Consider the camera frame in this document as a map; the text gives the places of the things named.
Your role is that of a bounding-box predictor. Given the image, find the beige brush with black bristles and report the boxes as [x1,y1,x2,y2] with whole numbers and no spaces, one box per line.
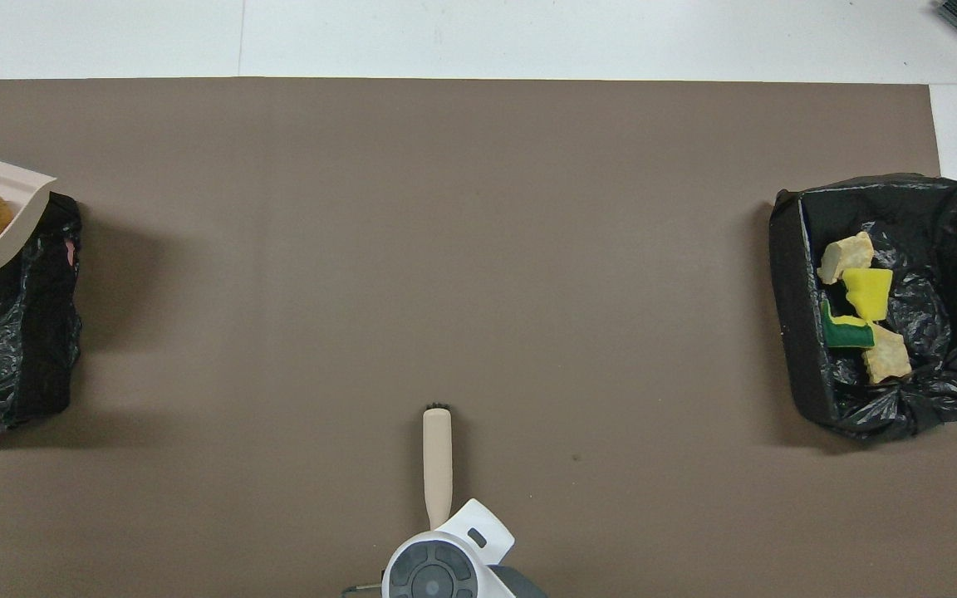
[421,404,454,532]

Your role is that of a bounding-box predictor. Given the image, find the pale crinkled bread piece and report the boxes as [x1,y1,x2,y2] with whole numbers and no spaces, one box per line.
[817,232,876,286]

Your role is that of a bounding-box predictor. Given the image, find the yellow green sponge piece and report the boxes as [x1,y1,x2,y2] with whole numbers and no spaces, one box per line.
[819,299,876,350]

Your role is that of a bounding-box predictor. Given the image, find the striped brown bread piece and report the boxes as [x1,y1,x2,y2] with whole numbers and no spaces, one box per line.
[862,322,914,385]

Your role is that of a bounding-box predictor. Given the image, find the beige plastic dustpan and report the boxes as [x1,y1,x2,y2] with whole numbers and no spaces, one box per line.
[0,145,58,281]

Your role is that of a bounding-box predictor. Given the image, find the black bagged bin pink mark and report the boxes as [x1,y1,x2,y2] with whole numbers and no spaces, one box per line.
[0,192,83,433]

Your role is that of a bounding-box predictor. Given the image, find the brown table mat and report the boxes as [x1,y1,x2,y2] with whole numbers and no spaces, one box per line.
[0,77,957,598]

